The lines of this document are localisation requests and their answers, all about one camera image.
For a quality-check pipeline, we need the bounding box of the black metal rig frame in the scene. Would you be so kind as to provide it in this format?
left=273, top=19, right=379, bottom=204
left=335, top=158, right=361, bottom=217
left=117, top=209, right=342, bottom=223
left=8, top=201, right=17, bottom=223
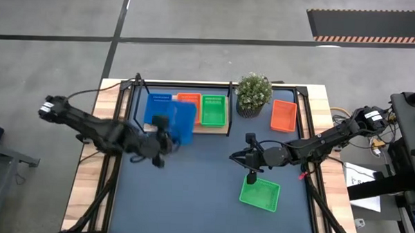
left=63, top=75, right=364, bottom=233

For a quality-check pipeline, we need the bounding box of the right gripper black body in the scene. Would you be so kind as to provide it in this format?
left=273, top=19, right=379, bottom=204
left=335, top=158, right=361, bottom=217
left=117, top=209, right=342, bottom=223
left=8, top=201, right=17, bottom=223
left=243, top=132, right=266, bottom=185

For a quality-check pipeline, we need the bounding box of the dark grey side table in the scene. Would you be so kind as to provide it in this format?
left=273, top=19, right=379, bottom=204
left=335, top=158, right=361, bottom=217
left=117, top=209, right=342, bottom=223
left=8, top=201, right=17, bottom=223
left=386, top=90, right=415, bottom=197

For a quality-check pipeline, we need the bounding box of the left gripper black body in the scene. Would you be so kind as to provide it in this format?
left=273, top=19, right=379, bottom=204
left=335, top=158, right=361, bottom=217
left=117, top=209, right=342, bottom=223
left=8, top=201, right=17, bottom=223
left=150, top=115, right=176, bottom=169

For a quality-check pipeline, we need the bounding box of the black floor cable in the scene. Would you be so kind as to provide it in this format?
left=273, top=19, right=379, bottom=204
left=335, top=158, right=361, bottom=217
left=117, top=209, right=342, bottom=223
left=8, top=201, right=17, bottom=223
left=330, top=113, right=395, bottom=158

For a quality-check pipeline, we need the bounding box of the white paper sheet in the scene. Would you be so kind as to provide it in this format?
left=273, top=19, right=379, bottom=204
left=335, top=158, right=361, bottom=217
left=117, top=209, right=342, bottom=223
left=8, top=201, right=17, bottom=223
left=342, top=161, right=384, bottom=213

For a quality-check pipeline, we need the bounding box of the blue plastic mesh basket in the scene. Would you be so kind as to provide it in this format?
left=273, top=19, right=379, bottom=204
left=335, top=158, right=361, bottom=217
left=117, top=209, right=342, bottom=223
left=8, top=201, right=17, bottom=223
left=144, top=92, right=174, bottom=126
left=166, top=100, right=199, bottom=147

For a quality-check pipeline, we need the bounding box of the potted plant with white flowers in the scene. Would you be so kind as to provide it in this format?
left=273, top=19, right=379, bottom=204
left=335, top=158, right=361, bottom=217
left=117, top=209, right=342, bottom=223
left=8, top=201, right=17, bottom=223
left=233, top=71, right=275, bottom=120

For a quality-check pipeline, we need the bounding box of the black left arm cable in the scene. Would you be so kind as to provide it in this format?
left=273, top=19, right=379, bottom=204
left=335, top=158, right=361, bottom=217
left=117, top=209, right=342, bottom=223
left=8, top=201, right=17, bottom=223
left=66, top=75, right=140, bottom=103

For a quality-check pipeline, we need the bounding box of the yellow cable connector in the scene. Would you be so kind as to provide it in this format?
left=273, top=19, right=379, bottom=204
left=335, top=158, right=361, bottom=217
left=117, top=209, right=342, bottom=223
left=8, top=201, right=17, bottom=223
left=371, top=138, right=384, bottom=153

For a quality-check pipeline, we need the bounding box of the green plastic mesh basket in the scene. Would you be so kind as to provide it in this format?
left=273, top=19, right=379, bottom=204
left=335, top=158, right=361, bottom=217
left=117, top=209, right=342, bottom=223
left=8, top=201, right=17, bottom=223
left=238, top=175, right=282, bottom=214
left=199, top=93, right=228, bottom=128

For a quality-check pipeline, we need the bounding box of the blue-grey table mat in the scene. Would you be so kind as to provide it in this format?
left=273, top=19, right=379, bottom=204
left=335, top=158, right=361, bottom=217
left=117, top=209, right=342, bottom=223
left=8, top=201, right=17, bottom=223
left=108, top=82, right=320, bottom=233

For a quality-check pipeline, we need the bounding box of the grey metal desk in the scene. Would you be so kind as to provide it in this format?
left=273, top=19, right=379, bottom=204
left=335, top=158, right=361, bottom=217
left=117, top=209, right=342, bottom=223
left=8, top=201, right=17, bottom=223
left=0, top=139, right=42, bottom=225

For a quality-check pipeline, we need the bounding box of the red-orange plastic mesh basket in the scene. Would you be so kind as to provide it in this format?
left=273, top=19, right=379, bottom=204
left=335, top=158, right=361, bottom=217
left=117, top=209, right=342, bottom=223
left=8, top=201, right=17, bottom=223
left=269, top=99, right=299, bottom=134
left=176, top=91, right=203, bottom=126

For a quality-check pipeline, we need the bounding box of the wooden shelf with black frame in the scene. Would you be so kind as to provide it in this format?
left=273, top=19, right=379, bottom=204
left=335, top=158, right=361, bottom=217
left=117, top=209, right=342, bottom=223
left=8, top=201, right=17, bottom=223
left=132, top=72, right=234, bottom=138

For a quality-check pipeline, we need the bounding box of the black stand bar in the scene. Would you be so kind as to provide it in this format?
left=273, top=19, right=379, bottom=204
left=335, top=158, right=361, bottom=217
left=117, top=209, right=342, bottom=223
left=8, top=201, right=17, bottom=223
left=347, top=171, right=415, bottom=203

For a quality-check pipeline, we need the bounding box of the black floor mat striped edge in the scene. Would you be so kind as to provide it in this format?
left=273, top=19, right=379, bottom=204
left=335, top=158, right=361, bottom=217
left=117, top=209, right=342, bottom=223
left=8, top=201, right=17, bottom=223
left=306, top=6, right=415, bottom=46

